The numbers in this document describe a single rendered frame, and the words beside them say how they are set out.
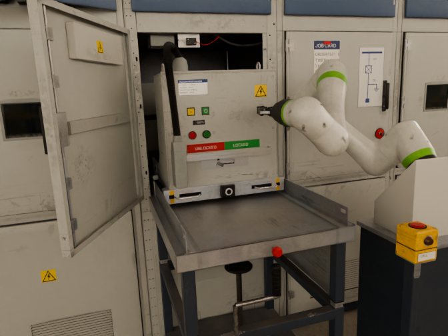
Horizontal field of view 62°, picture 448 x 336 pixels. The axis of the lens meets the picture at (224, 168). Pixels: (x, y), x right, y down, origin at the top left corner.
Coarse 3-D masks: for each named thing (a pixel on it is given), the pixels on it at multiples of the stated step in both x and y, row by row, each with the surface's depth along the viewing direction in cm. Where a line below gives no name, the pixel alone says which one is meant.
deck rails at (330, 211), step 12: (288, 180) 164; (156, 192) 169; (276, 192) 169; (288, 192) 165; (300, 192) 154; (312, 192) 145; (168, 204) 136; (300, 204) 150; (312, 204) 146; (324, 204) 138; (336, 204) 130; (168, 216) 139; (324, 216) 135; (336, 216) 131; (180, 228) 115; (180, 240) 117; (192, 252) 110
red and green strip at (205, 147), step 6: (198, 144) 152; (204, 144) 153; (210, 144) 154; (216, 144) 155; (222, 144) 156; (228, 144) 156; (234, 144) 157; (240, 144) 158; (246, 144) 159; (252, 144) 160; (258, 144) 160; (192, 150) 152; (198, 150) 153; (204, 150) 154; (210, 150) 154; (216, 150) 155
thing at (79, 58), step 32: (32, 0) 97; (32, 32) 99; (64, 32) 114; (96, 32) 128; (128, 32) 155; (64, 64) 114; (96, 64) 133; (64, 96) 113; (96, 96) 133; (64, 128) 109; (96, 128) 129; (128, 128) 161; (64, 160) 110; (96, 160) 133; (128, 160) 161; (64, 192) 108; (96, 192) 132; (128, 192) 160; (64, 224) 109; (96, 224) 132; (64, 256) 112
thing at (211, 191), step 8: (280, 176) 167; (216, 184) 157; (224, 184) 158; (240, 184) 160; (248, 184) 161; (256, 184) 162; (264, 184) 164; (280, 184) 166; (168, 192) 151; (184, 192) 153; (192, 192) 154; (200, 192) 155; (208, 192) 156; (216, 192) 157; (240, 192) 161; (248, 192) 162; (256, 192) 163; (168, 200) 152; (184, 200) 154; (192, 200) 155; (200, 200) 156
